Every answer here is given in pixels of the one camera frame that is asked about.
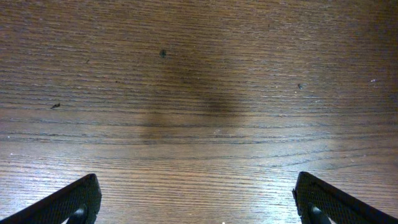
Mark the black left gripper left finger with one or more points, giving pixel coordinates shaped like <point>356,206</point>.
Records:
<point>78,202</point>

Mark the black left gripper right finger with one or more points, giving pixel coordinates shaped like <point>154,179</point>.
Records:
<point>319,202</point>

